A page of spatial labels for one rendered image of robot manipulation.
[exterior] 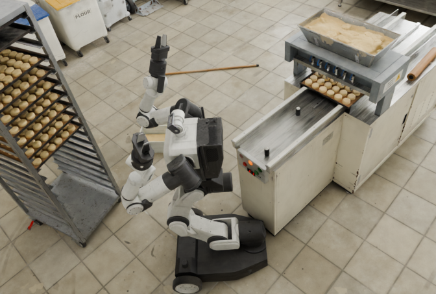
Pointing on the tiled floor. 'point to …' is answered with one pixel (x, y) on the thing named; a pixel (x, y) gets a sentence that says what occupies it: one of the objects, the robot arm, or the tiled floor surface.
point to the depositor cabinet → (407, 104)
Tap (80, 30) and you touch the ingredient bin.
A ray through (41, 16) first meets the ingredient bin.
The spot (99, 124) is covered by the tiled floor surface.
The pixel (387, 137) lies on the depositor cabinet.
